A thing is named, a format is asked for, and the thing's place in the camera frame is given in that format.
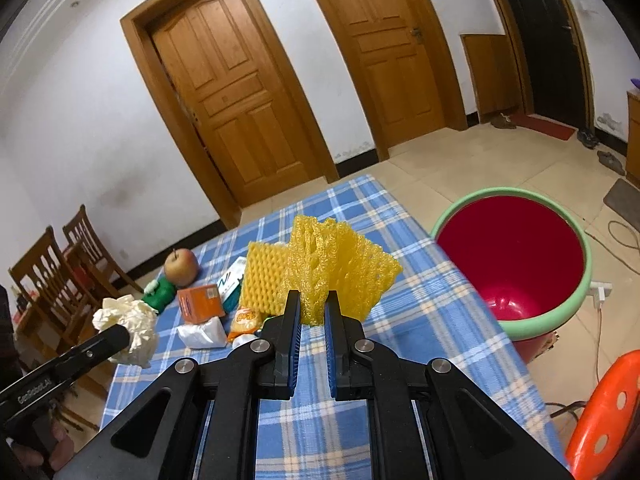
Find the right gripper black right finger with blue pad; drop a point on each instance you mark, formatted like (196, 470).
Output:
(346, 374)

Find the dark slipper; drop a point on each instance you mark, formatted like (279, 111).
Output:
(611, 162)

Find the orange snack packet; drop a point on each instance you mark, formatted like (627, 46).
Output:
(245, 322)

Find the wooden door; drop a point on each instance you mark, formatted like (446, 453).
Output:
(228, 94)
(401, 66)

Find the green white toy bottle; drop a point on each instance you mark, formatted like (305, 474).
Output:
(158, 294)

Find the white power strip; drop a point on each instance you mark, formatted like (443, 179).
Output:
(599, 292)

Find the red door mat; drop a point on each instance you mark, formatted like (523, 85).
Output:
(543, 125)

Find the dark shoe by door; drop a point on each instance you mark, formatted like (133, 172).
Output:
(501, 121)

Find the cream paper ball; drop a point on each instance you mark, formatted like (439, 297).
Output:
(140, 321)

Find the wooden chair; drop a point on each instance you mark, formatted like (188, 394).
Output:
(50, 286)
(94, 255)

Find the red bucket green rim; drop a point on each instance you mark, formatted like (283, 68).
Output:
(526, 257)

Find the red apple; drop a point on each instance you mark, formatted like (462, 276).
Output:
(181, 267)

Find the middle wooden door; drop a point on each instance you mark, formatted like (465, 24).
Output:
(401, 66)

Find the small wooden cabinet panel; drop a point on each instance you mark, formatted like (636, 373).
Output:
(493, 74)

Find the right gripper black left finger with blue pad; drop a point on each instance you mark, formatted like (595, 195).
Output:
(278, 377)

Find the yellow ridged sponge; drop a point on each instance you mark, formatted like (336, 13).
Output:
(261, 289)

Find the left wooden door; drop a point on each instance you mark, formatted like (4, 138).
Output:
(228, 94)

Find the grey floor mat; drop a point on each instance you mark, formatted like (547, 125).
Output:
(624, 199)

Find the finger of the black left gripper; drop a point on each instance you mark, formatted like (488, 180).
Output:
(43, 383)

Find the orange plastic stool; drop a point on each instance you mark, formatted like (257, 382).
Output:
(605, 442)

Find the blue plaid tablecloth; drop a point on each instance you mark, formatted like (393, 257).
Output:
(429, 312)

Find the white teal medicine box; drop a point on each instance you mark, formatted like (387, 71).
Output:
(230, 283)

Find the yellow foam fruit net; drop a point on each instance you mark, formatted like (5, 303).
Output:
(329, 256)

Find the wooden sideboard cabinet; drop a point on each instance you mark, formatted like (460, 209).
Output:
(633, 144)

